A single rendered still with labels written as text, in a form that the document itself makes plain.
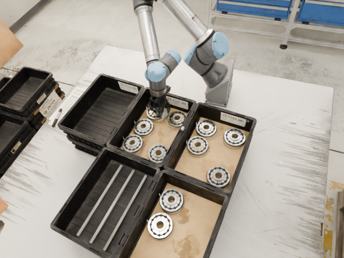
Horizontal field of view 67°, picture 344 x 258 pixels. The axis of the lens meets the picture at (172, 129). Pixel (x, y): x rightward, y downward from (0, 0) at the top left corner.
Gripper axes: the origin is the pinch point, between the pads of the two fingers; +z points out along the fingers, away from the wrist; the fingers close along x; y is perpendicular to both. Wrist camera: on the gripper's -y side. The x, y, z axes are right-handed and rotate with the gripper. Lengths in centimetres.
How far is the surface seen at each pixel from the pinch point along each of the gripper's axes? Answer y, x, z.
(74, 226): 66, -8, 4
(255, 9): -183, 12, 45
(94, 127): 19.8, -30.6, 5.7
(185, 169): 23.8, 24.3, -0.1
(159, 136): 12.1, 5.1, 1.8
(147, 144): 18.3, 1.3, 2.2
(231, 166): 14.2, 43.0, -2.1
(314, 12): -186, 64, 35
